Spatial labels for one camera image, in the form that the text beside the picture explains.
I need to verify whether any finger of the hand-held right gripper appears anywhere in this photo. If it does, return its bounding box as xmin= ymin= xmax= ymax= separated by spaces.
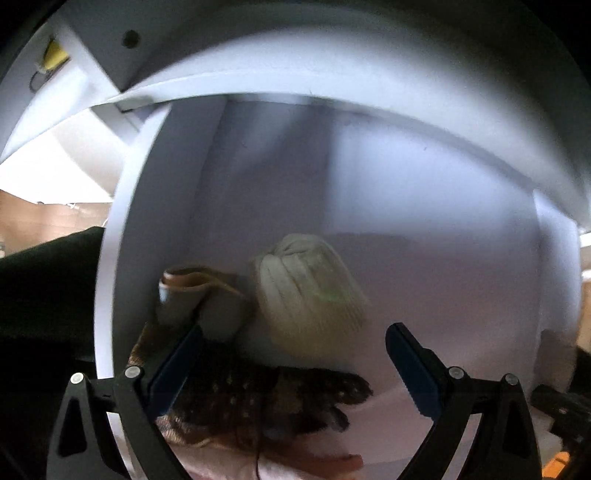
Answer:
xmin=531 ymin=384 xmax=591 ymax=415

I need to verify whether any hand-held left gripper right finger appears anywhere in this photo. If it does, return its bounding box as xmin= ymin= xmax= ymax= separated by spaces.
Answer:
xmin=386 ymin=322 xmax=542 ymax=480

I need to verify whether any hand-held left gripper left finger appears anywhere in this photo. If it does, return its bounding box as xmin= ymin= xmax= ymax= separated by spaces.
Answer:
xmin=46 ymin=321 xmax=205 ymax=480

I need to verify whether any beige sock with tan cuff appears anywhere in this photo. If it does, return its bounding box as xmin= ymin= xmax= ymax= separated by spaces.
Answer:
xmin=157 ymin=264 xmax=254 ymax=344

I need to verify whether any dark brown patterned scarf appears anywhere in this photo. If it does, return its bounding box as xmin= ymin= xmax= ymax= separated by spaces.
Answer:
xmin=127 ymin=320 xmax=375 ymax=446

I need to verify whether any white storage bin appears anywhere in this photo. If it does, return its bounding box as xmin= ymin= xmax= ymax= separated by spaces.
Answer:
xmin=95 ymin=92 xmax=583 ymax=480

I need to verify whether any cream knit hat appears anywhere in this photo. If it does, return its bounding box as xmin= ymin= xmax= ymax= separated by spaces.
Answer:
xmin=249 ymin=233 xmax=372 ymax=361

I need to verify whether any pink printed baby cloth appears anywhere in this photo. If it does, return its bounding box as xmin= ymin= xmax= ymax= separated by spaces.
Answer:
xmin=154 ymin=415 xmax=365 ymax=480

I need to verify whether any person's left leg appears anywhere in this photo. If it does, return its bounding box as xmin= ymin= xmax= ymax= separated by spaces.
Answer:
xmin=0 ymin=226 xmax=116 ymax=480

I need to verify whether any white cabinet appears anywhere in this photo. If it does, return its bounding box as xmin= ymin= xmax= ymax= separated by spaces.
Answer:
xmin=0 ymin=0 xmax=591 ymax=259

